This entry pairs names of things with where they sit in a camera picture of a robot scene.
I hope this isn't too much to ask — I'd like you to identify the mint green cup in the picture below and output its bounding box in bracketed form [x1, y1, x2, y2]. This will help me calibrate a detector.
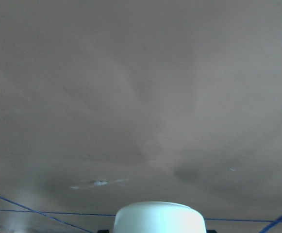
[113, 201, 206, 233]

